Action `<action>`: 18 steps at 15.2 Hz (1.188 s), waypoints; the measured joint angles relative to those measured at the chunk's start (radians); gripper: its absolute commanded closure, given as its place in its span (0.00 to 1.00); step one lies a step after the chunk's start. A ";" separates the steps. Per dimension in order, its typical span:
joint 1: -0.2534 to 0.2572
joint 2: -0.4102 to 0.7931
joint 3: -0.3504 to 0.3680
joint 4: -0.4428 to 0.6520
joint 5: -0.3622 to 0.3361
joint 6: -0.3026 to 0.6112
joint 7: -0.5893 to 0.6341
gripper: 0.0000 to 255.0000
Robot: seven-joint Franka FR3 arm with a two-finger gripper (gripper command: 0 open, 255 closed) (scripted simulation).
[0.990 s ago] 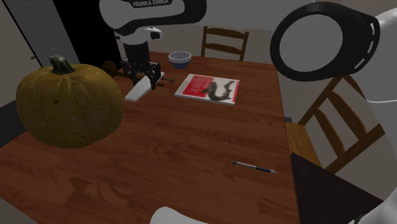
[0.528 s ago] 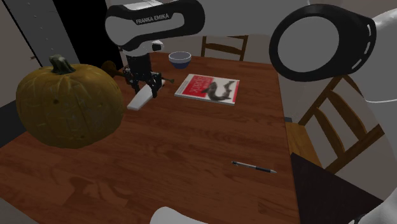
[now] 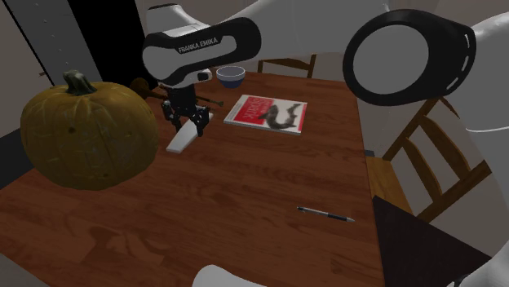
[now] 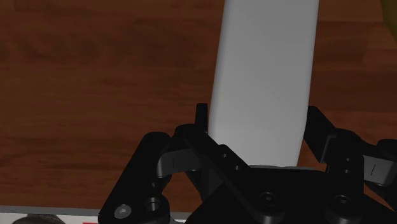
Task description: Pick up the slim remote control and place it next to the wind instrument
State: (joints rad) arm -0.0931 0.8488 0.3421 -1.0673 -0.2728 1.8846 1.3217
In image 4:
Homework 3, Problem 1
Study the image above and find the brown wooden table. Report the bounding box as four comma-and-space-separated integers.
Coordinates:
0, 0, 397, 215

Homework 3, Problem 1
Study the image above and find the white elongated rounded object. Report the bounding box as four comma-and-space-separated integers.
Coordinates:
207, 0, 320, 168

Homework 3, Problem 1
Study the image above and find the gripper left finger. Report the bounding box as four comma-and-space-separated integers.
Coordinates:
98, 103, 251, 224

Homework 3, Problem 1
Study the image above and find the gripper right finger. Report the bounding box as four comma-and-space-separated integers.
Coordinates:
303, 106, 397, 213

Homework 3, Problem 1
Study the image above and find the yellow object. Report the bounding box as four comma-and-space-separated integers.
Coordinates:
379, 0, 397, 34

